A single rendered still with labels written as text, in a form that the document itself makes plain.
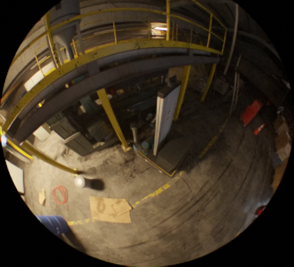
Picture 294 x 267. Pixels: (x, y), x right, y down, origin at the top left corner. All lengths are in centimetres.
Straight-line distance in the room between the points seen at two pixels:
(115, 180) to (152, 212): 110
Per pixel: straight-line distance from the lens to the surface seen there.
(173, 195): 227
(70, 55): 212
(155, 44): 135
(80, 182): 235
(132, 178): 224
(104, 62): 157
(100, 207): 256
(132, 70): 128
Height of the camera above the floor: 220
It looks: 51 degrees down
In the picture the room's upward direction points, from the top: 3 degrees counter-clockwise
